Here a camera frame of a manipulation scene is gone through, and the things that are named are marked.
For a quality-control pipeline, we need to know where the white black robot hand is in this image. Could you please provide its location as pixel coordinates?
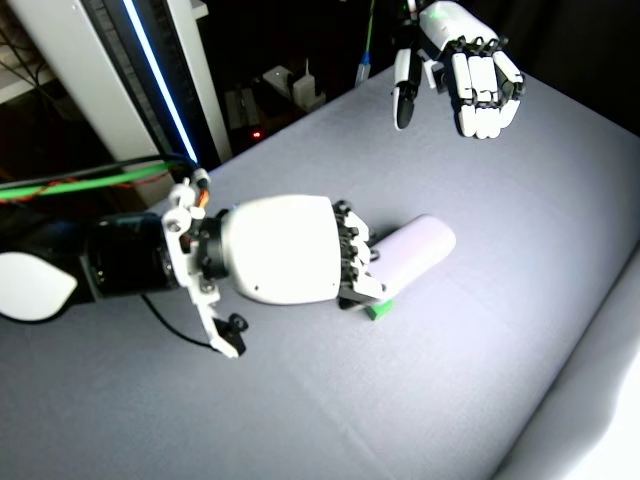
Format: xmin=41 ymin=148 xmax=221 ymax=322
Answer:
xmin=219 ymin=194 xmax=396 ymax=314
xmin=391 ymin=0 xmax=527 ymax=140

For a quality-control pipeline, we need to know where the grey-blue rounded case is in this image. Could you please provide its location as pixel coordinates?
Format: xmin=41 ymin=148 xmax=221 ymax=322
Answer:
xmin=372 ymin=213 xmax=457 ymax=296

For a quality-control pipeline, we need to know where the green block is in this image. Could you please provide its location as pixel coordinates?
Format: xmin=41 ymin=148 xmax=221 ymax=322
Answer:
xmin=363 ymin=298 xmax=396 ymax=321

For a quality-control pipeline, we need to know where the black power strip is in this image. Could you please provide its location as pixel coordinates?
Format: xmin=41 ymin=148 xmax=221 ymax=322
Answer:
xmin=224 ymin=88 xmax=261 ymax=132

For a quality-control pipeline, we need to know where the white power adapter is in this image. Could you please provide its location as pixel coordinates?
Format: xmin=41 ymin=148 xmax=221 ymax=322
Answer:
xmin=292 ymin=58 xmax=329 ymax=112

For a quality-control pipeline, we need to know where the small white box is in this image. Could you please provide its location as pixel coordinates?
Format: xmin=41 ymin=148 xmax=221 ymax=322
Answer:
xmin=263 ymin=66 xmax=294 ymax=96

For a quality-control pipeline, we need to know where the grey table cloth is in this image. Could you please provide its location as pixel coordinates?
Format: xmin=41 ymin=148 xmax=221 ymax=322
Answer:
xmin=0 ymin=64 xmax=640 ymax=480

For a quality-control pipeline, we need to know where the blue light strip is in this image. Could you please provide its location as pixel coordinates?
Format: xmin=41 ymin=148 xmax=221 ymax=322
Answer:
xmin=122 ymin=0 xmax=199 ymax=164

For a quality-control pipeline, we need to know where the white robot column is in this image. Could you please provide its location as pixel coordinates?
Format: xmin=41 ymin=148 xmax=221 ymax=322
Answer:
xmin=9 ymin=0 xmax=234 ymax=166

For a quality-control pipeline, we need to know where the white shelf board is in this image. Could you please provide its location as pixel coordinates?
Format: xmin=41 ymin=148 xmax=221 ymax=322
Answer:
xmin=0 ymin=62 xmax=56 ymax=104

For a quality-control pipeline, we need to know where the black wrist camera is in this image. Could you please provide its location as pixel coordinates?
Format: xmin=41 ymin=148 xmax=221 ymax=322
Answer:
xmin=214 ymin=312 xmax=250 ymax=359

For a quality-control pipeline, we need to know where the grey cable plug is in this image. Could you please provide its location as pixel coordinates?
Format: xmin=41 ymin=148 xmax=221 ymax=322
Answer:
xmin=355 ymin=49 xmax=374 ymax=89

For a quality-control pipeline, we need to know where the thin green cable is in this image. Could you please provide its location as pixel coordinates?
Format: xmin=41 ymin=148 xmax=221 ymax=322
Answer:
xmin=364 ymin=0 xmax=377 ymax=56

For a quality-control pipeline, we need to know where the thin black cable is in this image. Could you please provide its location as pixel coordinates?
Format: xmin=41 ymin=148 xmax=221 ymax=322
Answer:
xmin=141 ymin=293 xmax=217 ymax=351

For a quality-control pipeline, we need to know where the thick green cable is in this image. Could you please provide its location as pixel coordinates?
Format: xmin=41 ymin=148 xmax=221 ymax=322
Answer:
xmin=0 ymin=162 xmax=174 ymax=201

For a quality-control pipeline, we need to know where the orange-red twisted wire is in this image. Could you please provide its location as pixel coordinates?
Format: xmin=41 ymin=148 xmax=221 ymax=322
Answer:
xmin=0 ymin=174 xmax=171 ymax=205

